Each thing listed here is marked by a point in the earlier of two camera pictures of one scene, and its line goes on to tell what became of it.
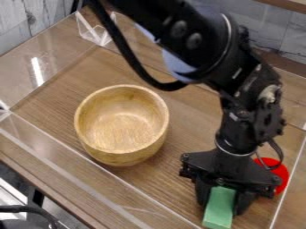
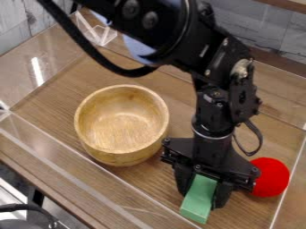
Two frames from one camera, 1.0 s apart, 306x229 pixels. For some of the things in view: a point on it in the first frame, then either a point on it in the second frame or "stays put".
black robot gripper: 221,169 -> 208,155
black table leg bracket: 30,220 stays put
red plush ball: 280,173 stays put
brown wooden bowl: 121,122 stays put
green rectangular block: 220,212 -> 198,201
